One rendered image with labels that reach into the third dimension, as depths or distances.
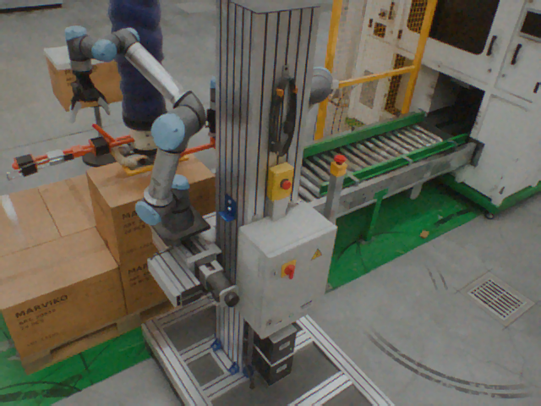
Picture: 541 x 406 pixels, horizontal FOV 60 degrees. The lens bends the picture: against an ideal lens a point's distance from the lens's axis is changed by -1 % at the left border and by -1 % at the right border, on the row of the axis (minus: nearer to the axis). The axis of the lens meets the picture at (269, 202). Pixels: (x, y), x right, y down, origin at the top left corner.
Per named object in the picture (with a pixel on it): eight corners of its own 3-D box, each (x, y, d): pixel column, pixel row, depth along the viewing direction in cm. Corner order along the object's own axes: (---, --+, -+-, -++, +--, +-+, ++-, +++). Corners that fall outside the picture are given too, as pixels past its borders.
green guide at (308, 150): (414, 116, 438) (417, 106, 433) (423, 120, 431) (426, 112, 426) (273, 158, 360) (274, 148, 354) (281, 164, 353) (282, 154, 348)
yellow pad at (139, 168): (181, 151, 262) (180, 144, 259) (189, 160, 255) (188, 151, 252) (121, 167, 245) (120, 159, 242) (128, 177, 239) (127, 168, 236)
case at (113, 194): (185, 197, 314) (183, 144, 290) (215, 231, 288) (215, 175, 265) (95, 226, 284) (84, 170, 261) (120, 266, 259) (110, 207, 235)
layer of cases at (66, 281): (153, 200, 375) (149, 156, 352) (215, 277, 311) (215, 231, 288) (-13, 251, 317) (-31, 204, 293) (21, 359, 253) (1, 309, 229)
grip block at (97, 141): (105, 145, 244) (104, 134, 240) (112, 153, 237) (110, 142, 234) (89, 148, 239) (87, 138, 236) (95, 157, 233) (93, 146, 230)
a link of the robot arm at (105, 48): (122, 35, 168) (100, 30, 172) (100, 44, 160) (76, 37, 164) (125, 57, 173) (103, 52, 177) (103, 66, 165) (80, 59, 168)
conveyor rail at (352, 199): (465, 161, 407) (472, 141, 396) (470, 163, 404) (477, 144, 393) (235, 253, 294) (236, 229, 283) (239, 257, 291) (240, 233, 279)
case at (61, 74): (120, 82, 441) (114, 39, 417) (135, 98, 415) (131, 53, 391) (52, 94, 412) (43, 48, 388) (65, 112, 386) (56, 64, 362)
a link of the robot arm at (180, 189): (195, 200, 212) (194, 175, 204) (177, 216, 202) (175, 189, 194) (173, 192, 216) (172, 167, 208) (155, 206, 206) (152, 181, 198)
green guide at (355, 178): (461, 141, 404) (465, 132, 398) (472, 146, 397) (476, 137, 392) (318, 194, 325) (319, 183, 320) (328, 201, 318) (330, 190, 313)
